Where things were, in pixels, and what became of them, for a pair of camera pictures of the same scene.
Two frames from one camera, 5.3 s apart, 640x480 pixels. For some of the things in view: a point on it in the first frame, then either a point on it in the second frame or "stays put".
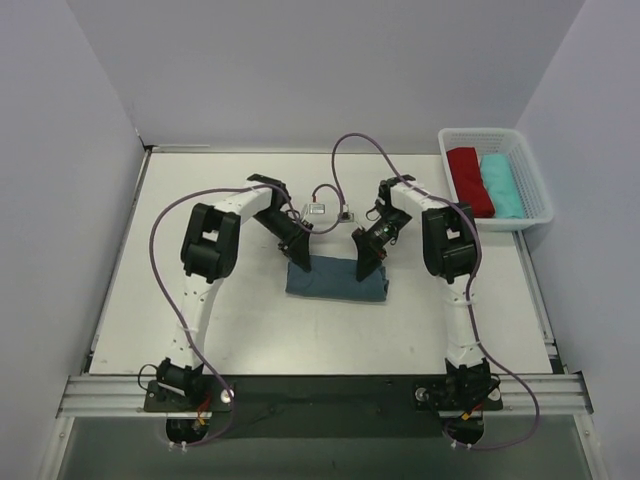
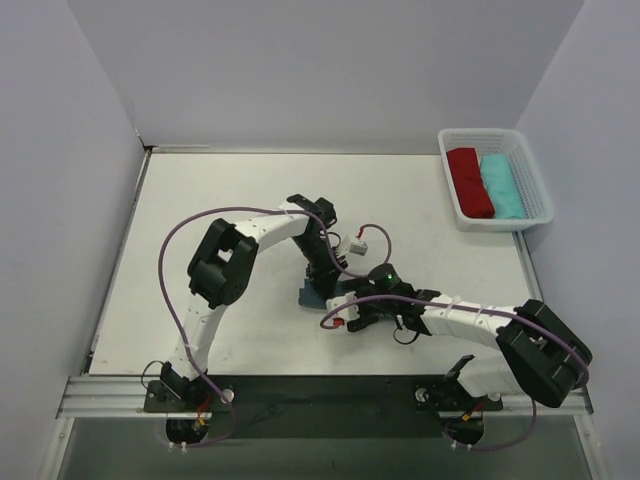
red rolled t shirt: x=468 y=181 stays put
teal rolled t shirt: x=499 y=179 stays put
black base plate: x=268 y=407 stays put
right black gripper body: x=368 y=243 to x=355 y=298
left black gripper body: x=295 y=242 to x=322 y=276
